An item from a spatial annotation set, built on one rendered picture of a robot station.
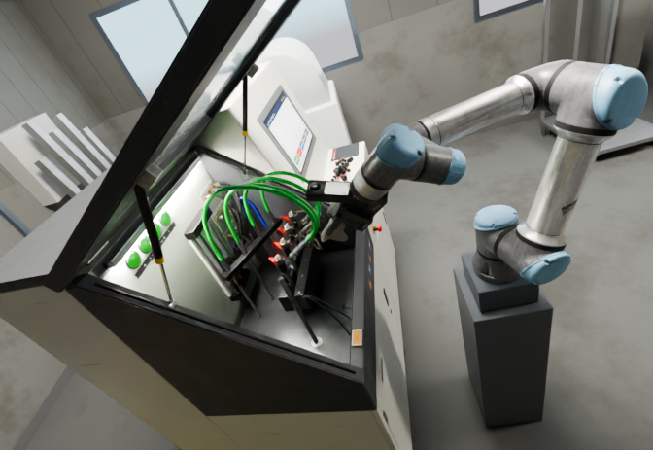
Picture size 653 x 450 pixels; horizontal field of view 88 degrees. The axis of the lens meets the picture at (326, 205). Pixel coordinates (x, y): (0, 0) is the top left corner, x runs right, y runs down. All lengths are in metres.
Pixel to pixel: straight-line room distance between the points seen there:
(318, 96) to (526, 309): 1.95
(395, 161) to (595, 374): 1.71
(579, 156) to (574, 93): 0.14
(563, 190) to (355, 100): 2.82
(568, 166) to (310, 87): 1.99
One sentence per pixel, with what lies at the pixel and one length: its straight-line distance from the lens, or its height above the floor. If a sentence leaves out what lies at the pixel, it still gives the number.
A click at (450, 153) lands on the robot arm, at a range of 0.70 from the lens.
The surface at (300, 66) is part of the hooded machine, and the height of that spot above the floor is 1.36.
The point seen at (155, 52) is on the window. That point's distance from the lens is 3.82.
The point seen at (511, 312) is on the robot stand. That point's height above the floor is 0.80.
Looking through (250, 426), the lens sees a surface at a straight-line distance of 1.39.
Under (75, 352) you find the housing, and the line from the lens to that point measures 1.26.
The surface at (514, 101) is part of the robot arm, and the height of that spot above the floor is 1.47.
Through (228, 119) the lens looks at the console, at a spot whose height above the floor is 1.52.
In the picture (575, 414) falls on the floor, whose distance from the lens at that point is 2.04.
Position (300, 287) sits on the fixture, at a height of 0.98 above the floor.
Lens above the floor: 1.84
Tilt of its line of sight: 33 degrees down
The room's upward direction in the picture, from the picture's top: 21 degrees counter-clockwise
